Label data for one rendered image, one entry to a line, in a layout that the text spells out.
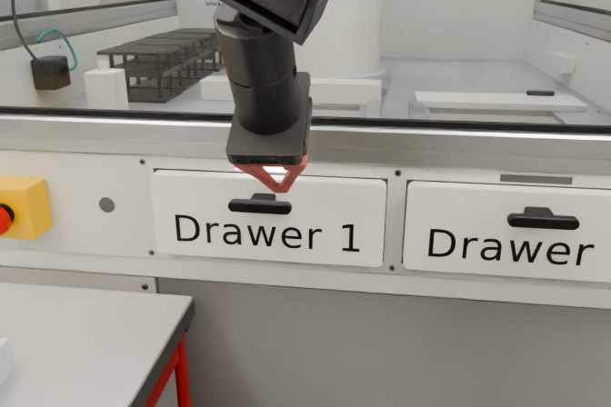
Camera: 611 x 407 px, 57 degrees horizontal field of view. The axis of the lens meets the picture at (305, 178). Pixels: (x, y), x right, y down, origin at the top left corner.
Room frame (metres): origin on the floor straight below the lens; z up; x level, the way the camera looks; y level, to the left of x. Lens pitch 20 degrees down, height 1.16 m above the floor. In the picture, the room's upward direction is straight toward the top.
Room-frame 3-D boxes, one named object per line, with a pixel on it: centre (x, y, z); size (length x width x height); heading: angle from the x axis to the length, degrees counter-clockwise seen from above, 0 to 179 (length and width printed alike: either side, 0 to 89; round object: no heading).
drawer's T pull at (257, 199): (0.61, 0.05, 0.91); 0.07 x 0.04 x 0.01; 82
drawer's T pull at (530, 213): (0.57, -0.26, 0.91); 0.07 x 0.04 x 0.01; 82
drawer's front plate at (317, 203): (0.64, 0.05, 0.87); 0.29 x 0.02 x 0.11; 82
